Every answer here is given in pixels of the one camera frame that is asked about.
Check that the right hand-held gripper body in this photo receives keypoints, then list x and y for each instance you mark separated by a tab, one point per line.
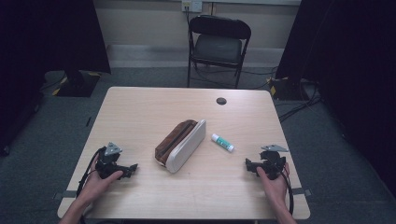
272	161

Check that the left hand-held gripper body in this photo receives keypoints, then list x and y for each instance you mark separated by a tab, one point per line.
107	161

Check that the white and green glue stick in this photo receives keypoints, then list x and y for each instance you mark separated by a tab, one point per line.
223	142

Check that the brown and white pencil case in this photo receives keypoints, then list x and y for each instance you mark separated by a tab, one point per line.
182	146

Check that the person's right hand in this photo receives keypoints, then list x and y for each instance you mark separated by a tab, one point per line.
275	186

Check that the person's left hand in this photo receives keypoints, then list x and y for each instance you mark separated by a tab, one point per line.
96	185

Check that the black stand base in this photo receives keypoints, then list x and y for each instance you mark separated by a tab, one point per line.
77	84
289	88

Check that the black folding chair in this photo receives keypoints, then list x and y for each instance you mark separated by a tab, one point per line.
218	46

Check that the black curtain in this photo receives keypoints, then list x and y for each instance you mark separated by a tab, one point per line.
348	62

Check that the white wall socket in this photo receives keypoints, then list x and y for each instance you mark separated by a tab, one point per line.
191	5

